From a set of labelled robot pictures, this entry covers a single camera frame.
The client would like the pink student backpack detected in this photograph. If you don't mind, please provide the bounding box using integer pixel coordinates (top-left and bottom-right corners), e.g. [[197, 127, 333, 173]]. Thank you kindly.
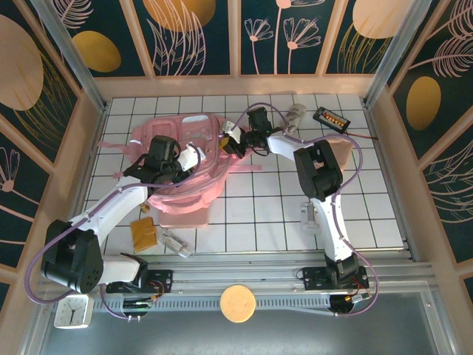
[[98, 112, 263, 229]]

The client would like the aluminium corner post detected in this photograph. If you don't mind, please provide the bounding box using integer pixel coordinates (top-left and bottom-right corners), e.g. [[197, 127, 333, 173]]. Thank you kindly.
[[30, 0, 109, 112], [364, 0, 432, 108]]

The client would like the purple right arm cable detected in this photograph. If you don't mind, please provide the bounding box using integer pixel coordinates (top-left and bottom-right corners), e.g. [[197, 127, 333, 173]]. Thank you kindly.
[[234, 103, 378, 319]]

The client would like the aluminium mounting rail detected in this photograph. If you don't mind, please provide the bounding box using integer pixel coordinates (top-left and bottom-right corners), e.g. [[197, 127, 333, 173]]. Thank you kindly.
[[36, 260, 433, 297]]

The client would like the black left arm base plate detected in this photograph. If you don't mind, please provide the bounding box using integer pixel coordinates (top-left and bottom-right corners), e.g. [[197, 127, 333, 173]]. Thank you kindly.
[[106, 269, 174, 294]]

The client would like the white alarm clock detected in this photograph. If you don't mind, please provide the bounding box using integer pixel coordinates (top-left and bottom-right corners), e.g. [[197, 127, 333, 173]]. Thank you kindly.
[[53, 294, 95, 330]]

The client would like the grey slotted cable duct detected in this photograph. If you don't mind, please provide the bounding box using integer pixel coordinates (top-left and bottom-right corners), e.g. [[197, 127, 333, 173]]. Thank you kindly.
[[92, 295, 333, 311]]

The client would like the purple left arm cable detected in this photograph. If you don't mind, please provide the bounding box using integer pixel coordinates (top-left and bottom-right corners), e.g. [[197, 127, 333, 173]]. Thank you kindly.
[[29, 147, 206, 321]]

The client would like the small white stand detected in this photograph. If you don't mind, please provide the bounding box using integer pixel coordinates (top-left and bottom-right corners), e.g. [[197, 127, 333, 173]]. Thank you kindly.
[[299, 201, 322, 234]]

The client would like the clear plastic pencil case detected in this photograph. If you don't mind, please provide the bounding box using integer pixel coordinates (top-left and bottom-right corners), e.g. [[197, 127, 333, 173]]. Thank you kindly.
[[159, 229, 195, 259]]

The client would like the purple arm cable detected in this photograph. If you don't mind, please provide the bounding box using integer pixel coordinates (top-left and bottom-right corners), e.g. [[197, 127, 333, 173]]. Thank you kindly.
[[29, 147, 206, 321], [234, 103, 378, 319]]

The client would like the round wooden disc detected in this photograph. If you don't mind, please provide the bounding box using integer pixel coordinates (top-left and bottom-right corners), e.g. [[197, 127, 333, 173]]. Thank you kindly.
[[220, 284, 256, 324]]

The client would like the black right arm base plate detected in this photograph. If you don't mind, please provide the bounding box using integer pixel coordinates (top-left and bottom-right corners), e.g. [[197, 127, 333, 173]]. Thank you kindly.
[[302, 266, 370, 291]]

